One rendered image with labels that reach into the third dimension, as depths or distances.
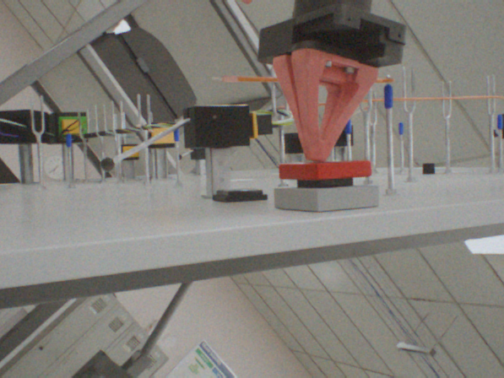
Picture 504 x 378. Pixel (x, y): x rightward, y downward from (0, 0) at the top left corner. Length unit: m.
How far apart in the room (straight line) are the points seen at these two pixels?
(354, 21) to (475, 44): 3.02
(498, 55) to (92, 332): 5.62
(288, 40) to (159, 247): 0.20
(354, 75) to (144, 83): 1.32
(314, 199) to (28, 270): 0.20
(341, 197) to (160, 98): 1.36
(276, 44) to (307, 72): 0.04
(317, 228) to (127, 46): 1.41
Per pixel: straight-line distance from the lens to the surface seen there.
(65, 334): 7.69
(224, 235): 0.38
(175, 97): 1.81
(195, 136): 0.63
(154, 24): 2.23
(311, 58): 0.46
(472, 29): 3.43
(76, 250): 0.35
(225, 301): 8.77
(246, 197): 0.58
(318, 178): 0.46
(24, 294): 0.49
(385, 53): 0.47
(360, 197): 0.48
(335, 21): 0.45
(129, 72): 1.76
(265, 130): 0.66
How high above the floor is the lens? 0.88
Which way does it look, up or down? 23 degrees up
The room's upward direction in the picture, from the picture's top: 47 degrees clockwise
